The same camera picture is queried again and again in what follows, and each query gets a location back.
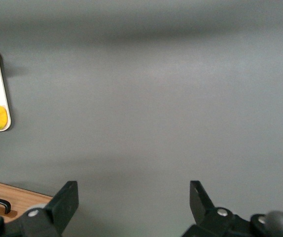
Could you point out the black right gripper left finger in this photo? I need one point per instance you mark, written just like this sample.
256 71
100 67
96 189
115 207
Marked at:
60 209

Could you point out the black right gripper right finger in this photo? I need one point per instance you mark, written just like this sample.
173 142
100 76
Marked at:
205 209

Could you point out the wooden tray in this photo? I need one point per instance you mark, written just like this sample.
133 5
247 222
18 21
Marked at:
20 197

